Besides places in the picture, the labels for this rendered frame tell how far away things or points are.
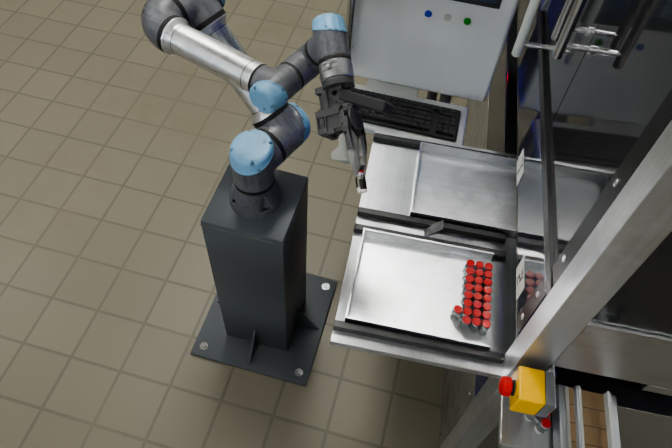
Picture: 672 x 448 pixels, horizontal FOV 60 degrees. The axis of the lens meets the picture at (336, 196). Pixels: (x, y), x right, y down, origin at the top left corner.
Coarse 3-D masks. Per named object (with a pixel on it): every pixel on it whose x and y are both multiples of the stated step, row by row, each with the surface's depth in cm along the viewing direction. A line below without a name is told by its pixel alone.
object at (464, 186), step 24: (432, 144) 172; (432, 168) 171; (456, 168) 171; (480, 168) 172; (504, 168) 172; (432, 192) 165; (456, 192) 166; (480, 192) 166; (504, 192) 166; (432, 216) 156; (456, 216) 160; (480, 216) 161; (504, 216) 161
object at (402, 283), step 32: (384, 256) 152; (416, 256) 152; (448, 256) 152; (480, 256) 152; (352, 288) 142; (384, 288) 146; (416, 288) 146; (448, 288) 147; (352, 320) 137; (384, 320) 141; (416, 320) 141; (448, 320) 141
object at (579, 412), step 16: (560, 400) 126; (576, 400) 123; (592, 400) 126; (608, 400) 122; (560, 416) 123; (576, 416) 121; (592, 416) 124; (608, 416) 121; (560, 432) 122; (576, 432) 119; (592, 432) 122; (608, 432) 119
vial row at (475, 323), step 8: (480, 264) 146; (480, 272) 145; (480, 280) 143; (480, 288) 142; (480, 296) 141; (472, 304) 141; (480, 304) 139; (472, 312) 139; (480, 312) 138; (472, 320) 137; (480, 320) 137; (472, 328) 138
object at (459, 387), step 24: (480, 120) 242; (480, 144) 230; (456, 384) 188; (576, 384) 134; (600, 384) 134; (624, 384) 134; (456, 408) 180; (624, 408) 131; (648, 408) 131; (624, 432) 142; (648, 432) 139
